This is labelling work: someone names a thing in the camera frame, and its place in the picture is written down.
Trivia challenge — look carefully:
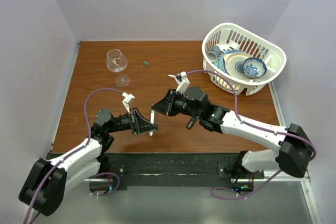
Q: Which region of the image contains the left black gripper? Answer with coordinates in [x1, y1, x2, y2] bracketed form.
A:
[107, 107, 158, 134]

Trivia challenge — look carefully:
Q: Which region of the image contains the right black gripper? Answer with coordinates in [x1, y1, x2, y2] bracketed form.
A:
[151, 89, 201, 120]

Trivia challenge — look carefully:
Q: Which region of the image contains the black marker pen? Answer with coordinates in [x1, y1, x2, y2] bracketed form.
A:
[186, 117, 197, 130]

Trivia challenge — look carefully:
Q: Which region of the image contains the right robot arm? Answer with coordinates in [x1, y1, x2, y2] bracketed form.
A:
[151, 87, 314, 178]

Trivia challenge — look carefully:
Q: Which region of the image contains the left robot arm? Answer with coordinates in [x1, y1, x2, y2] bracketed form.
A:
[18, 108, 159, 216]

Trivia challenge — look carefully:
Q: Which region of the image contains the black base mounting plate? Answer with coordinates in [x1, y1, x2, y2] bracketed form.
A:
[89, 153, 265, 193]

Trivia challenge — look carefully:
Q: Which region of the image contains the clear wine glass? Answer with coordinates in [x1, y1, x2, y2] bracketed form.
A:
[107, 49, 130, 87]

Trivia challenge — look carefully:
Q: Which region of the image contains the light blue plate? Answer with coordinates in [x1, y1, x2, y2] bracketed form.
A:
[214, 51, 231, 74]

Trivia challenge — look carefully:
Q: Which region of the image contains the grey mug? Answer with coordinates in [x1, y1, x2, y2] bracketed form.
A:
[206, 46, 224, 62]

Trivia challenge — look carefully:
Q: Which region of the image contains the beige blue plate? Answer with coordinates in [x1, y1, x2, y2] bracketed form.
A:
[225, 52, 250, 81]

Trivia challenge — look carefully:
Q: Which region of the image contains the white plastic dish basket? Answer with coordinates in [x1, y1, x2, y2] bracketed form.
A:
[202, 23, 287, 96]

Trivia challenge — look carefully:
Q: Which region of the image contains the blue patterned bowl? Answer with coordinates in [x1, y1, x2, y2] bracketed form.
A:
[243, 57, 267, 79]

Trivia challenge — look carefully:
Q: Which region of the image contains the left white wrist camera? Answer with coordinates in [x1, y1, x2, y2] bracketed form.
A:
[122, 92, 135, 113]

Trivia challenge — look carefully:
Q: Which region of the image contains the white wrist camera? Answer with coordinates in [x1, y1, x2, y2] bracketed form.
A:
[174, 71, 190, 94]
[122, 92, 135, 113]

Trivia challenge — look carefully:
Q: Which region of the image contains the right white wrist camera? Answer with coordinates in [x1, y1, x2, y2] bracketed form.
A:
[174, 71, 190, 94]

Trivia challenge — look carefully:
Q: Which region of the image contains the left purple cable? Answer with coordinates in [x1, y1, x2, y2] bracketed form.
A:
[22, 88, 125, 224]

